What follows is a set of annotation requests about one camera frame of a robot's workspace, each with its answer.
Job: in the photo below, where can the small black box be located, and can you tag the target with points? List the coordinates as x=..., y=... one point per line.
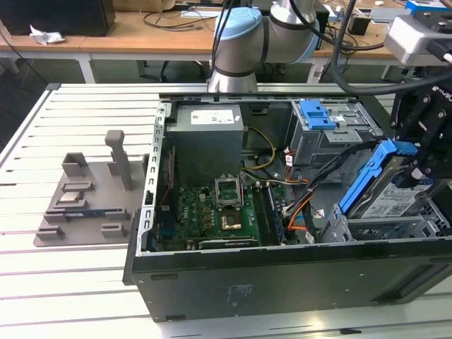
x=357, y=25

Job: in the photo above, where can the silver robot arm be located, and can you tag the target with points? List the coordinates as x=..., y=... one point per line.
x=247, y=42

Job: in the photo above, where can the dark RAM stick on rack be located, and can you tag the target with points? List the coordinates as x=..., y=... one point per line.
x=84, y=214

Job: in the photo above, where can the silver CPU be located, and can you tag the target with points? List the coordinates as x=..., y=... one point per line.
x=69, y=197

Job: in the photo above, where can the brown wooden desk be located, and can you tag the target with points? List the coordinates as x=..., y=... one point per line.
x=141, y=40

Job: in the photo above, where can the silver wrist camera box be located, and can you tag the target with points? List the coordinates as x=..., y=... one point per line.
x=406, y=39

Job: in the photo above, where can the black graphics card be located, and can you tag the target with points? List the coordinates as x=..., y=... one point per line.
x=229, y=243

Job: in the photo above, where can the green motherboard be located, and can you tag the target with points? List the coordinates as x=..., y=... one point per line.
x=190, y=219

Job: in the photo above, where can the grey Dell power supply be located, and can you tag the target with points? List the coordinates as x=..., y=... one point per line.
x=205, y=148

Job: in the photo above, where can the grey metal disk bay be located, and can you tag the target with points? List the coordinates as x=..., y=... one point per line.
x=388, y=229

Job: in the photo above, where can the black RAM slot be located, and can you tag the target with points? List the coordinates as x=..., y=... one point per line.
x=269, y=219
x=260, y=215

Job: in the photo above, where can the large black box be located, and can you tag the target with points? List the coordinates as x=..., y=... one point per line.
x=56, y=17

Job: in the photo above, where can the hard disk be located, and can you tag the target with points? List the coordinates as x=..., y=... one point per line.
x=385, y=201

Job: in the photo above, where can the grey parts rack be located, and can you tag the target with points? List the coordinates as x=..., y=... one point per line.
x=92, y=183

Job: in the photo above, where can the crumpled white paper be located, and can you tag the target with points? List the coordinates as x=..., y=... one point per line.
x=46, y=35

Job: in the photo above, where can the blue RAM stick in slot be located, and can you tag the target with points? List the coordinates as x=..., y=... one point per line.
x=276, y=215

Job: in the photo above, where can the grey metal drive cage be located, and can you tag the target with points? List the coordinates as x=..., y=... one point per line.
x=318, y=148

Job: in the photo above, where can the blue plastic latch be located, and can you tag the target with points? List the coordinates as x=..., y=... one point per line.
x=318, y=116

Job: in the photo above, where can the black open PC case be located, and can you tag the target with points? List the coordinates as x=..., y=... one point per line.
x=247, y=282

